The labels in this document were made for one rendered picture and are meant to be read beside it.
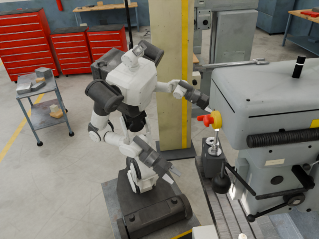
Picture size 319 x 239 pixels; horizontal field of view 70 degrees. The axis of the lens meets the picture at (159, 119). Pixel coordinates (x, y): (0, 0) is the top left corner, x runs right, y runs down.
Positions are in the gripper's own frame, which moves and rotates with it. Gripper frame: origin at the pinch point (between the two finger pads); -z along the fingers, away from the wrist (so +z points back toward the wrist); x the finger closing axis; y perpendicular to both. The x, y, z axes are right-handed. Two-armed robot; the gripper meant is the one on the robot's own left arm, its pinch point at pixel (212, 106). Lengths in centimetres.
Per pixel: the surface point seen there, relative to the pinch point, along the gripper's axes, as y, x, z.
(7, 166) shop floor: -76, -229, 178
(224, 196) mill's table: -40, -25, -35
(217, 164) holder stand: -24.1, -20.5, -22.8
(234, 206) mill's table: -44, -20, -41
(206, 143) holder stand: -12.6, -23.0, -11.3
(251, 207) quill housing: -61, 32, -24
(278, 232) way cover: -48, -11, -66
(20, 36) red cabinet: 146, -281, 368
